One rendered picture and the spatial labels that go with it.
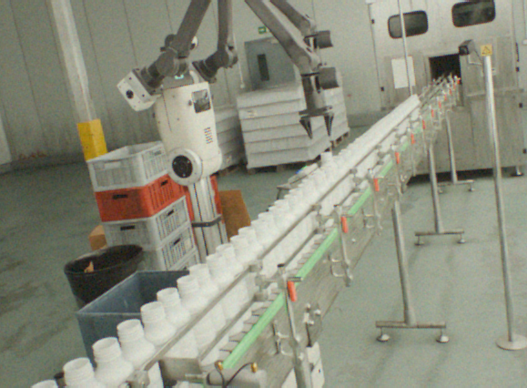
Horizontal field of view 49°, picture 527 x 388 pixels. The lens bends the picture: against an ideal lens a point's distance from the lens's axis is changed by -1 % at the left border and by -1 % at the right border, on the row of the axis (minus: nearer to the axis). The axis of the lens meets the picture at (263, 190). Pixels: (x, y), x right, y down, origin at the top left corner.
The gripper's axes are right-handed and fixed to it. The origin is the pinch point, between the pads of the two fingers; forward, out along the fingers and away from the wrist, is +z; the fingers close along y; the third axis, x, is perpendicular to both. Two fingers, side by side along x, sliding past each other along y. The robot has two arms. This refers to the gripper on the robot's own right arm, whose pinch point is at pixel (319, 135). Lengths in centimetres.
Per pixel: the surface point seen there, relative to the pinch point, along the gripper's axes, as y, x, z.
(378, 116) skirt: -192, 984, 101
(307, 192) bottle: 2.9, -30.4, 12.0
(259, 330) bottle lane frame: 7, -84, 28
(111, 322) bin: -45, -69, 33
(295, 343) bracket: 12, -79, 34
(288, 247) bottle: 4, -54, 20
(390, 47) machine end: -50, 436, -25
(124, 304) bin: -56, -49, 37
